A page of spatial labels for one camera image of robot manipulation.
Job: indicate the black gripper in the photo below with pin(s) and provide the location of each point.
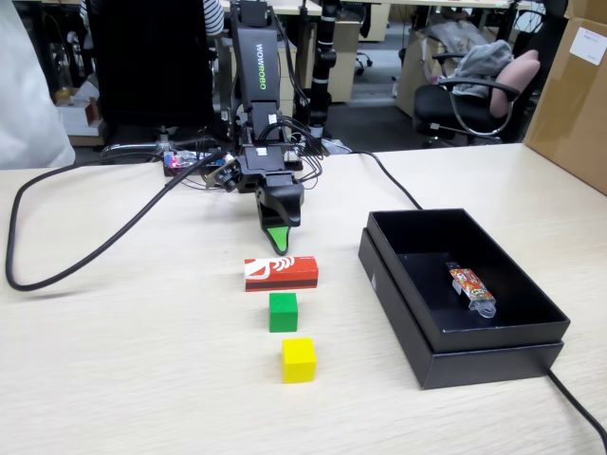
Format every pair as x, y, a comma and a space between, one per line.
261, 161

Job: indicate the red white carton box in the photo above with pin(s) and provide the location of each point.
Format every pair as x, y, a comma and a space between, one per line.
284, 275

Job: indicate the green wooden cube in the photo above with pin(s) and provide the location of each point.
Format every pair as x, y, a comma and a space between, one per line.
283, 313

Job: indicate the yellow wooden cube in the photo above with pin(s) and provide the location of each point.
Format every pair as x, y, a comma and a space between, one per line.
299, 360

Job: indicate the black WOWROBO robot arm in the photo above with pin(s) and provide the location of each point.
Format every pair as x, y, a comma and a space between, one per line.
253, 57

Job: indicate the black cardboard box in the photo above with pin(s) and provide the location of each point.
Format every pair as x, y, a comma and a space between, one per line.
417, 284

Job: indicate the flat white tray box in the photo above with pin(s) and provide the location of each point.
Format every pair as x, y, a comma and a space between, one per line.
87, 140

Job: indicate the small open cardboard box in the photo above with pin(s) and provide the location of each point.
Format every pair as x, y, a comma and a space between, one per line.
71, 95

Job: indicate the black open box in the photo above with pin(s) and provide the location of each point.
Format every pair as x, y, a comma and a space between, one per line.
488, 367

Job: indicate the large cardboard box white label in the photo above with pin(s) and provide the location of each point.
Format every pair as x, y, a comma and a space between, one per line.
574, 118

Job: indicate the plain cardboard box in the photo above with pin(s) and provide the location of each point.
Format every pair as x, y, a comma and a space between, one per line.
588, 7

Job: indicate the controller circuit board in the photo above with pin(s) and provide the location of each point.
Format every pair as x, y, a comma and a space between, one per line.
175, 162

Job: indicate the beige office cabinet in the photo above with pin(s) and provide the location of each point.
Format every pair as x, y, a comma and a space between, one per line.
377, 23
343, 71

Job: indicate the black pole white bands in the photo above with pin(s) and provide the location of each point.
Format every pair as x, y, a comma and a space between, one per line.
322, 57

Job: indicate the office chair caster base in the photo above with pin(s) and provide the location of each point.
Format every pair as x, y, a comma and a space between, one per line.
362, 59

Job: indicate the black office chair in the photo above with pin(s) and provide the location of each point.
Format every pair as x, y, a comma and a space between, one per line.
431, 104

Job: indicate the colourful flash drive clear cap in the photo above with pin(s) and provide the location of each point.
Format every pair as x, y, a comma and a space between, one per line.
469, 284

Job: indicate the large black monitor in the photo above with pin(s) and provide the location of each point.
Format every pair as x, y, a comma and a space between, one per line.
152, 61

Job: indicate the beige office desk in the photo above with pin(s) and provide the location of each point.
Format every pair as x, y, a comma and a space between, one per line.
291, 7

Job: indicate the person in striped shirt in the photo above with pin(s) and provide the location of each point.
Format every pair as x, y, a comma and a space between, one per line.
213, 16

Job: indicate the white carton red side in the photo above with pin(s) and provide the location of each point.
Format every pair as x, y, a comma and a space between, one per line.
83, 114

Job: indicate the grey cloth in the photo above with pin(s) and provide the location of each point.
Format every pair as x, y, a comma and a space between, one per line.
483, 61

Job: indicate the pink cushion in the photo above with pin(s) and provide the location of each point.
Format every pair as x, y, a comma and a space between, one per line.
517, 76

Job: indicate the person in white coat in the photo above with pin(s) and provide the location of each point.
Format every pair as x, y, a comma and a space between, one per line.
28, 95

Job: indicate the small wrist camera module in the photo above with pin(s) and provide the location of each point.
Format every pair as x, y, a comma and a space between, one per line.
227, 176

